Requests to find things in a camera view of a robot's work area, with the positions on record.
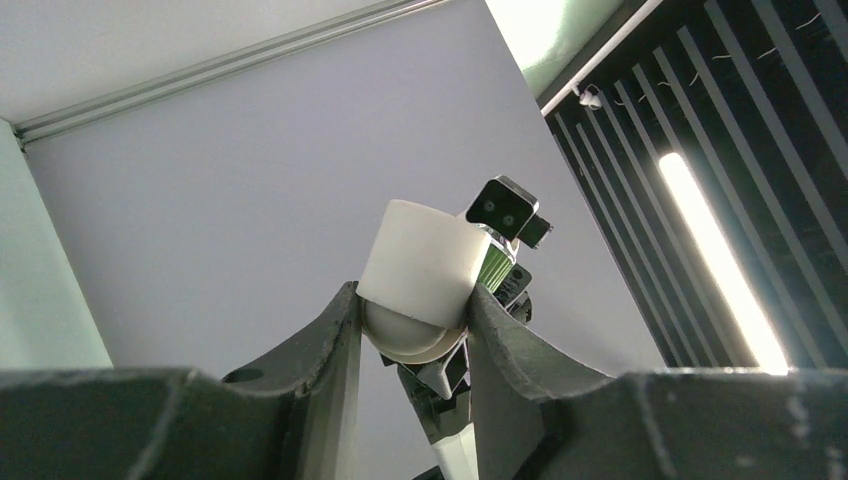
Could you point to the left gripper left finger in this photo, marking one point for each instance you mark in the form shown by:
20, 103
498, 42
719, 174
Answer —
315, 374

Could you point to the green plastic faucet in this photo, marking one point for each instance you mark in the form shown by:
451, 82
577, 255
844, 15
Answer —
500, 258

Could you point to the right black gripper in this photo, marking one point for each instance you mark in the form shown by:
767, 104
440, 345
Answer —
439, 391

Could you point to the top external camera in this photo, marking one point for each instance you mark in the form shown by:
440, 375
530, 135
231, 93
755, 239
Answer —
588, 97

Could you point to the ceiling light strip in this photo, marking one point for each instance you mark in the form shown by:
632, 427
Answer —
714, 248

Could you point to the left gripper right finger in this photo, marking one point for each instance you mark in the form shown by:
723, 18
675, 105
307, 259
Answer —
520, 387

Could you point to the white elbow fitting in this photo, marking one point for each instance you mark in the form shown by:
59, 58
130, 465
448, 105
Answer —
421, 271

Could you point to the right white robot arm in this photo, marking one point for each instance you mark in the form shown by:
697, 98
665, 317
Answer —
456, 456

